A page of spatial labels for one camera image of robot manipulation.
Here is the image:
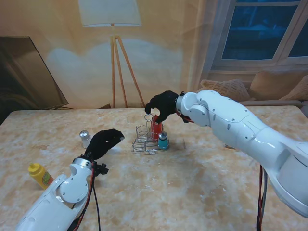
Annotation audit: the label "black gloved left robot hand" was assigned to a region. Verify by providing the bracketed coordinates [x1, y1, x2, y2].
[84, 128, 126, 160]

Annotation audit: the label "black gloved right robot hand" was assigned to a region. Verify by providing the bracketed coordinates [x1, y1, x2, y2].
[144, 90, 180, 123]

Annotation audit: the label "red ketchup squeeze bottle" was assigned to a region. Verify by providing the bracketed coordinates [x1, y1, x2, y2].
[151, 115, 164, 140]

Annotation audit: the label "teal shaker with silver cap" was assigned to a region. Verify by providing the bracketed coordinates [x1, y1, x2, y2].
[157, 131, 170, 151]

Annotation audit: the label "clear salt shaker silver cap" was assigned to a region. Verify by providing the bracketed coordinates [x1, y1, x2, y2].
[79, 130, 92, 149]

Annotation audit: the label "yellow mustard squeeze bottle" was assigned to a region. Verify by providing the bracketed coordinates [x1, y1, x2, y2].
[28, 163, 54, 190]

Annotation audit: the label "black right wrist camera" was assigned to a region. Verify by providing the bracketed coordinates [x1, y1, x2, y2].
[177, 109, 194, 124]

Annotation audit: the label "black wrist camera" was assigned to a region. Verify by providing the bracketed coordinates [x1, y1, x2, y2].
[177, 109, 194, 124]
[92, 163, 109, 176]

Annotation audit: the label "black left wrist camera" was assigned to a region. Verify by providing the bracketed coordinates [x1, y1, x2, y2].
[92, 163, 109, 176]

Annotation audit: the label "chrome wire condiment rack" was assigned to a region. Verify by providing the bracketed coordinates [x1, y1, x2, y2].
[131, 113, 170, 155]

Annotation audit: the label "red and black left arm cables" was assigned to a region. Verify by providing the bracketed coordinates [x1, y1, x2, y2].
[69, 161, 102, 231]

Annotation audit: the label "red and grey right arm cables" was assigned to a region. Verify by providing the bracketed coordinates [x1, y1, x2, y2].
[256, 165, 268, 231]

